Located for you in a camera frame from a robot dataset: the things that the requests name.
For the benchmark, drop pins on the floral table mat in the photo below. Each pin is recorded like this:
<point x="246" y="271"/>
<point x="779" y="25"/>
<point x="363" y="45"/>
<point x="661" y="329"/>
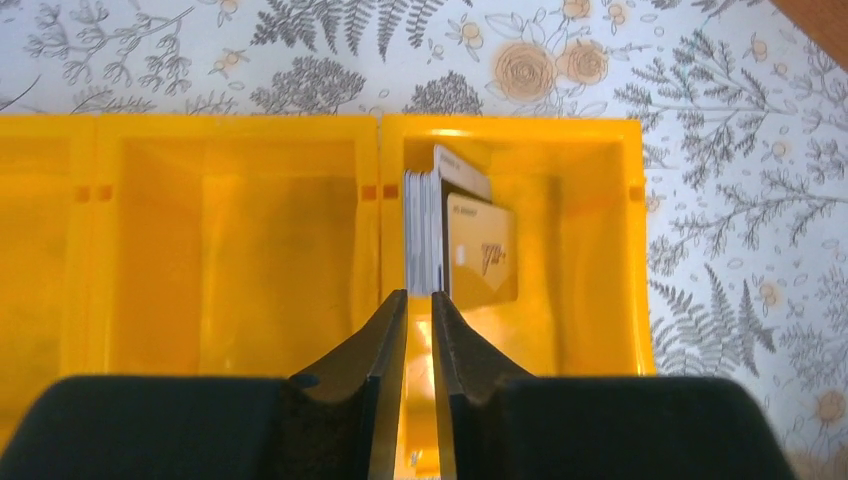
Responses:
<point x="744" y="121"/>

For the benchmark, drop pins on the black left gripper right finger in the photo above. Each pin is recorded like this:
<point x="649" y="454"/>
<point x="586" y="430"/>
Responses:
<point x="495" y="420"/>

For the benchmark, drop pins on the gold credit card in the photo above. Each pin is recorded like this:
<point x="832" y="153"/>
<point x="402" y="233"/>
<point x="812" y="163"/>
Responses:
<point x="482" y="252"/>

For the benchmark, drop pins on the yellow plastic bin middle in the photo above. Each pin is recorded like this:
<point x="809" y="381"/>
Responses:
<point x="230" y="245"/>

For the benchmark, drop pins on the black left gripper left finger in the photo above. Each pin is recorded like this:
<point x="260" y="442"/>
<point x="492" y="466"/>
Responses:
<point x="335" y="419"/>

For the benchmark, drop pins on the yellow plastic bin left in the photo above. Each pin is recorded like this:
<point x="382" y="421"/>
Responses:
<point x="47" y="169"/>

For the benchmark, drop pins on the yellow plastic bin right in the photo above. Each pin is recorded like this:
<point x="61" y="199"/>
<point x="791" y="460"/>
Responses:
<point x="577" y="188"/>

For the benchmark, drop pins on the white credit card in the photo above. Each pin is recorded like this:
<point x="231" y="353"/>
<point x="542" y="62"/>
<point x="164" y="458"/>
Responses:
<point x="457" y="171"/>

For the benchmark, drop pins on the yellow plastic bin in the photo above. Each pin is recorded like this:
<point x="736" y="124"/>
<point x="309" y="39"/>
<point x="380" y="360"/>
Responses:
<point x="47" y="169"/>
<point x="230" y="245"/>
<point x="577" y="188"/>

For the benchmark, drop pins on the brown wooden tray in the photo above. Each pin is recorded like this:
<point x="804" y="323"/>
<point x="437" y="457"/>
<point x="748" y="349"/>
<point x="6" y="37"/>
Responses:
<point x="823" y="21"/>

